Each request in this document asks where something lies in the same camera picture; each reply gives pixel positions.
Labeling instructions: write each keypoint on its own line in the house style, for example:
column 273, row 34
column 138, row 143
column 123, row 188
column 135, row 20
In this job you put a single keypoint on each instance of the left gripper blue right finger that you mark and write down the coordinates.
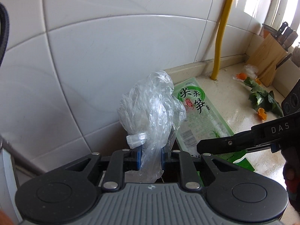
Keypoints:
column 166, row 158

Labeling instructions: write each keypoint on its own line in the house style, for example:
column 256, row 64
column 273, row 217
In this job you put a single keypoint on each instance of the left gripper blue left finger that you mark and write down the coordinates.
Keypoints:
column 136, row 158

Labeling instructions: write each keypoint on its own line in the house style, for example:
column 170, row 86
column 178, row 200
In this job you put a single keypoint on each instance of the clear plastic bag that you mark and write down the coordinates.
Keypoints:
column 151, row 115

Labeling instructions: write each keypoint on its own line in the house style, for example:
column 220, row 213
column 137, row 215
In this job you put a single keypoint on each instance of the orange peel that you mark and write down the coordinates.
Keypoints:
column 240, row 77
column 262, row 114
column 257, row 80

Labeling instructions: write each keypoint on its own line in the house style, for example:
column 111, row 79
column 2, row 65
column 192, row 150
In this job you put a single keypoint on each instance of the dark green vegetable leaves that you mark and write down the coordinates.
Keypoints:
column 261, row 98

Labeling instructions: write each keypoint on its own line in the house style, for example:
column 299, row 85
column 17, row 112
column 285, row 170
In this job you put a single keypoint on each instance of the green bamboo shoot package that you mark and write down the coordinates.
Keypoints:
column 203, row 121

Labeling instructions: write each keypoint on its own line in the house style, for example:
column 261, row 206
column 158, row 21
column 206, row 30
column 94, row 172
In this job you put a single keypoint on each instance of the clear bag near block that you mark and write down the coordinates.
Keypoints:
column 251, row 71

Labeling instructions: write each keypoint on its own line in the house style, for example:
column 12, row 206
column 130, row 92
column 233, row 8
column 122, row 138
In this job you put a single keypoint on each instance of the black scissors in block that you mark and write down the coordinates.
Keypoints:
column 287, row 57

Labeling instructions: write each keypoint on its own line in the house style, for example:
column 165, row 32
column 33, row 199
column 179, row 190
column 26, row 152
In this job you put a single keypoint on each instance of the wooden knife block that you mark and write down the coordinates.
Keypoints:
column 266, row 57

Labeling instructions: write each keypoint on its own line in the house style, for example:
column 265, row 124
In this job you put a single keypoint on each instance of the yellow gas pipe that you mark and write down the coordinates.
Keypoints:
column 219, row 38

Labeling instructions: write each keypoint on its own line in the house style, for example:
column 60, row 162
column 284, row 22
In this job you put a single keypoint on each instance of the black knife handles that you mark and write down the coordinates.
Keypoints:
column 285, row 36

